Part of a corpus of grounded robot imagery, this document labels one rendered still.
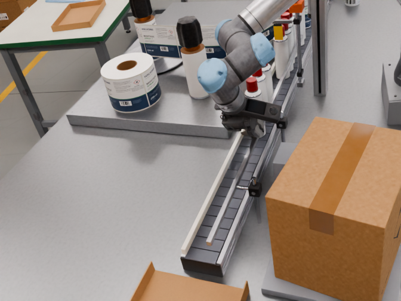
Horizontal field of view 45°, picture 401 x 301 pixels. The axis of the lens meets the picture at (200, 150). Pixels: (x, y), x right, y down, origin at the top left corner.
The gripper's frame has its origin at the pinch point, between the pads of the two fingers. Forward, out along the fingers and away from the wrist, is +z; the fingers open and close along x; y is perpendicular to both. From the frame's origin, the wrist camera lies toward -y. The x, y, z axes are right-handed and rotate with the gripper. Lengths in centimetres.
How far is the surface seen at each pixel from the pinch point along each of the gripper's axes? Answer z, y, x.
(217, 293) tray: -11.8, 0.3, 48.5
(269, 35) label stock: 31, 16, -59
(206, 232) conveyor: -9.8, 7.3, 33.4
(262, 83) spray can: 1.4, 3.4, -17.8
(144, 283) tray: -17, 18, 49
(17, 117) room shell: 113, 249, -68
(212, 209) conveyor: -6.2, 8.5, 26.3
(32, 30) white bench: 43, 174, -89
